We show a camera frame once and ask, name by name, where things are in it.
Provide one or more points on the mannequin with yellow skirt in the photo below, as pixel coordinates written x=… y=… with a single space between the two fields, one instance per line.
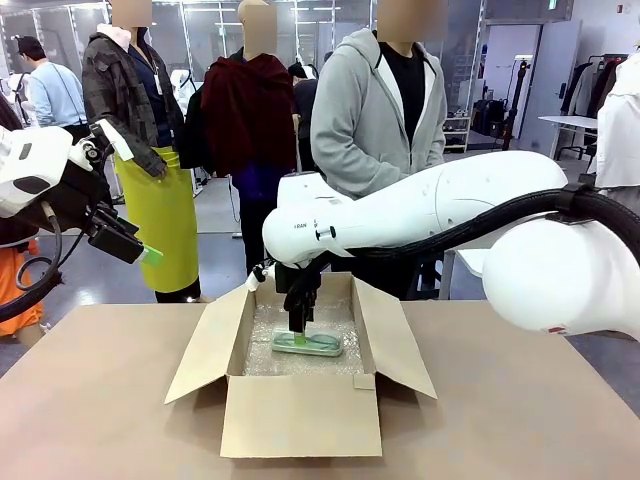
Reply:
x=160 y=225

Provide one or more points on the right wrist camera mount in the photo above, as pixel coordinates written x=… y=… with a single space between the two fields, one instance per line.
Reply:
x=256 y=279

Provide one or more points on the clothes rack with garments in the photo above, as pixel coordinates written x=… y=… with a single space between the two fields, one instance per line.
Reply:
x=580 y=90

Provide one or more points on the clear case with green glasses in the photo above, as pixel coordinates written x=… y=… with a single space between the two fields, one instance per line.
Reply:
x=325 y=346

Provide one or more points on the white background table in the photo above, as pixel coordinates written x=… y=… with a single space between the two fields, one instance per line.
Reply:
x=565 y=121

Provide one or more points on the person in black clothes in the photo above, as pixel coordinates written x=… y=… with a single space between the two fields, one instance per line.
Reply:
x=302 y=100

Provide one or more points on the person in grey hoodie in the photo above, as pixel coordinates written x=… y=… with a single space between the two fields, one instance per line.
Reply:
x=350 y=125

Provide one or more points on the mannequin with dark red shawl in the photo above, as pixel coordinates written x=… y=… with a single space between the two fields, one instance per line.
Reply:
x=245 y=110

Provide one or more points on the figure in pale clothes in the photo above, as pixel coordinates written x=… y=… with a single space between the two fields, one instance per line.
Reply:
x=620 y=130

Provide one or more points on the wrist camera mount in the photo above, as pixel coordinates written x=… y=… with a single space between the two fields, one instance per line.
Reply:
x=92 y=147
x=256 y=279

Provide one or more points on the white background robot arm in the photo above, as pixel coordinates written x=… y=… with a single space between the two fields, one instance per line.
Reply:
x=182 y=85

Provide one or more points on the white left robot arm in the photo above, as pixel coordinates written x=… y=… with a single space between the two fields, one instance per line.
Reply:
x=30 y=165

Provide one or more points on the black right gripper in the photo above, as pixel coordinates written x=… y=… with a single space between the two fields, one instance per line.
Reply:
x=292 y=280

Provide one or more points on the white shoe shelf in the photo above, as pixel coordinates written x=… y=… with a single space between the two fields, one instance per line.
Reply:
x=457 y=135

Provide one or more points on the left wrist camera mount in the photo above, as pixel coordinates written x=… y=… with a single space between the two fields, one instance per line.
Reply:
x=92 y=147

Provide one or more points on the clear bubble wrap sheet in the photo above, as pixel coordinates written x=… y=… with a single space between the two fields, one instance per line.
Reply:
x=265 y=350

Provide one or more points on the brown cardboard box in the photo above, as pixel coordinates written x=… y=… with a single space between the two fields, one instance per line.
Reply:
x=300 y=420

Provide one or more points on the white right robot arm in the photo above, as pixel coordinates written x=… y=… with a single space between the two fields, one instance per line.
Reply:
x=400 y=210

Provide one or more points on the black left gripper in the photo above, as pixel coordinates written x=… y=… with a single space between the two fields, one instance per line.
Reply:
x=107 y=230

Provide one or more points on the black suitcase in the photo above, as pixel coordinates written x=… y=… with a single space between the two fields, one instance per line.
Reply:
x=490 y=117

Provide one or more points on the person in light blue sweater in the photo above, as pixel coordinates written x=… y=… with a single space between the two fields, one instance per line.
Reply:
x=55 y=95

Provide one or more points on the figure in dark coat, orange trousers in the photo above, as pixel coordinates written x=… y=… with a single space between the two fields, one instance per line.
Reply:
x=15 y=280

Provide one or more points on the black tripod stand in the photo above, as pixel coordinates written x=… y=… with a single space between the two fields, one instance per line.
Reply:
x=516 y=100

